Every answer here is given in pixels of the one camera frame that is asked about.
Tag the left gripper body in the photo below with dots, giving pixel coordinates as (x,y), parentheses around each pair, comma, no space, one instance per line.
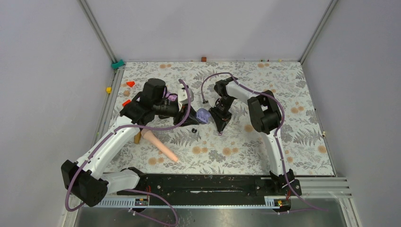
(178,105)

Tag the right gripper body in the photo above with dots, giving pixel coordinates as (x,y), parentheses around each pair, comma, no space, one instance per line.
(224,106)

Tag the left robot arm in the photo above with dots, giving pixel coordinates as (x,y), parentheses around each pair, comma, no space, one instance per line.
(86,178)

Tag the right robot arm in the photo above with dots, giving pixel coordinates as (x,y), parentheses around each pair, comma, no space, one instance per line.
(264,115)

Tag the purple glitter microphone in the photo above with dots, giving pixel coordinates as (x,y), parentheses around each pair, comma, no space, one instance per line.
(171,96)

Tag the floral table mat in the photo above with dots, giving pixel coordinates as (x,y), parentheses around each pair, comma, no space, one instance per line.
(240,149)

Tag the pink microphone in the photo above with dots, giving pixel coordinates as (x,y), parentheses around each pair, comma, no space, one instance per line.
(149,136)

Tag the red flat block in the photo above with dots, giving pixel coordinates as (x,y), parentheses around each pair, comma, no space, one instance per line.
(126,102)

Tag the red triangle block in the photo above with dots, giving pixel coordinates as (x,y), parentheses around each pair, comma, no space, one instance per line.
(130,83)

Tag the gold microphone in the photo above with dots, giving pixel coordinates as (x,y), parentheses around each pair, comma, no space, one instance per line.
(137,138)

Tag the teal block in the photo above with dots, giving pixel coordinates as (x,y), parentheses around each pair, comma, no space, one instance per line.
(117,64)

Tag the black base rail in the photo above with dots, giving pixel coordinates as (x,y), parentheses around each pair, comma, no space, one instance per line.
(213,190)

